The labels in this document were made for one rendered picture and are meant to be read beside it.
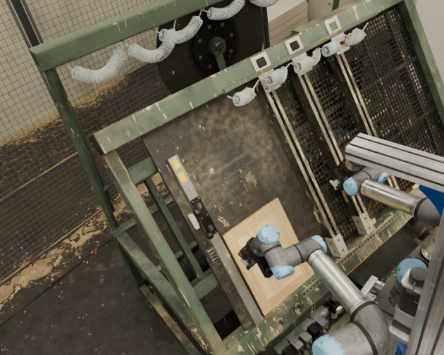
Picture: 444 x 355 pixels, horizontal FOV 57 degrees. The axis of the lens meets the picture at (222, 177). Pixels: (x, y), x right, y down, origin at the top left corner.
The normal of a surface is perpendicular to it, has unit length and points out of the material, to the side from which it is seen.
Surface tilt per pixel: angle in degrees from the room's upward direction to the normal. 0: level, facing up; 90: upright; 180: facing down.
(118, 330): 0
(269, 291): 59
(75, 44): 90
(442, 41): 90
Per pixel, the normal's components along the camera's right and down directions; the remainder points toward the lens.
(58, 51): 0.61, 0.43
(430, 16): -0.66, 0.55
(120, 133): 0.44, -0.02
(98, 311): -0.15, -0.76
